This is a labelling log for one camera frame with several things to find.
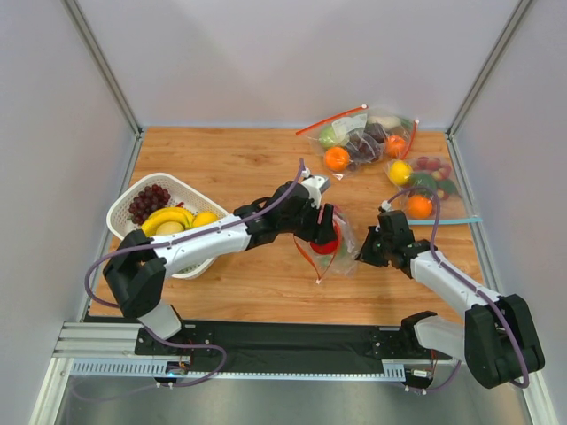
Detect blue-zip clear bag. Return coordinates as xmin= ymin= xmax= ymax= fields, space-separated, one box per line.
xmin=385 ymin=156 xmax=482 ymax=226

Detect white slotted cable duct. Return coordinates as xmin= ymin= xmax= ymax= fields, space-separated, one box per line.
xmin=70 ymin=358 xmax=408 ymax=380

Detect orange-zip bag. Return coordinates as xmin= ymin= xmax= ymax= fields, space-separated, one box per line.
xmin=293 ymin=206 xmax=361 ymax=285
xmin=296 ymin=104 xmax=387 ymax=180
xmin=367 ymin=107 xmax=420 ymax=159

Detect red dragon fruit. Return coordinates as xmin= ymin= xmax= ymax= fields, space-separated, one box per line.
xmin=333 ymin=212 xmax=359 ymax=272

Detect red fake apple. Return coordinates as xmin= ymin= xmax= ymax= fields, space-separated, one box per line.
xmin=309 ymin=225 xmax=341 ymax=256

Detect yellow fake apple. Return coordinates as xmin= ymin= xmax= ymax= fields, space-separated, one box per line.
xmin=388 ymin=160 xmax=413 ymax=186

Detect yellow fake lemon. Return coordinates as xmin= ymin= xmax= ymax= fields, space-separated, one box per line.
xmin=155 ymin=221 xmax=185 ymax=236

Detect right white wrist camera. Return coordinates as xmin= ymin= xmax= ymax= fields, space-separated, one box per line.
xmin=378 ymin=200 xmax=393 ymax=213

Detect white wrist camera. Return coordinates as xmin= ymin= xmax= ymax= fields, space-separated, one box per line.
xmin=378 ymin=200 xmax=393 ymax=213
xmin=300 ymin=174 xmax=330 ymax=208

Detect dark purple fake grapes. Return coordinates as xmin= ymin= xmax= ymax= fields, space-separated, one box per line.
xmin=345 ymin=123 xmax=387 ymax=167

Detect aluminium corner frame post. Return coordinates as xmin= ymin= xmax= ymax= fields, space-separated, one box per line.
xmin=447 ymin=0 xmax=537 ymax=138

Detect white perforated plastic basket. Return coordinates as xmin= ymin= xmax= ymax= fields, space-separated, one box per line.
xmin=106 ymin=172 xmax=231 ymax=281

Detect orange fake fruit blue bag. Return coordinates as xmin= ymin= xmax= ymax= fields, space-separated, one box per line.
xmin=406 ymin=195 xmax=433 ymax=220

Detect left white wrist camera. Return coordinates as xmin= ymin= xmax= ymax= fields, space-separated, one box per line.
xmin=300 ymin=174 xmax=330 ymax=208

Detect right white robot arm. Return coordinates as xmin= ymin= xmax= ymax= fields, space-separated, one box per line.
xmin=358 ymin=210 xmax=545 ymax=389

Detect yellow fake pear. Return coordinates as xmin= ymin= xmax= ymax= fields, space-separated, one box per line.
xmin=192 ymin=211 xmax=219 ymax=228

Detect green fake cabbage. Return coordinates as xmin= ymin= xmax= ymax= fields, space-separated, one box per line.
xmin=318 ymin=126 xmax=348 ymax=150

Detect white fake radish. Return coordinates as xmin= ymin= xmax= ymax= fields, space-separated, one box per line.
xmin=367 ymin=115 xmax=401 ymax=131

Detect orange fake fruit middle bag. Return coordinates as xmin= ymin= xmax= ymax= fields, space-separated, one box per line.
xmin=385 ymin=135 xmax=407 ymax=158

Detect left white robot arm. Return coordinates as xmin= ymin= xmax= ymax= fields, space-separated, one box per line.
xmin=103 ymin=175 xmax=361 ymax=339

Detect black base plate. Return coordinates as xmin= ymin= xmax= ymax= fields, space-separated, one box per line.
xmin=133 ymin=318 xmax=454 ymax=374

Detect left aluminium frame post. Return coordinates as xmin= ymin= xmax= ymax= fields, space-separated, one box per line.
xmin=60 ymin=0 xmax=145 ymax=138

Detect yellow fake banana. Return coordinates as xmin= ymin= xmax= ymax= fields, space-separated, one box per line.
xmin=141 ymin=206 xmax=194 ymax=236

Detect orange fake fruit left bag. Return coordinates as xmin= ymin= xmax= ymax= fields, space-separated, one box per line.
xmin=323 ymin=146 xmax=351 ymax=173

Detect green fake avocado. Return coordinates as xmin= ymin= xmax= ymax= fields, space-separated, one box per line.
xmin=409 ymin=172 xmax=437 ymax=196

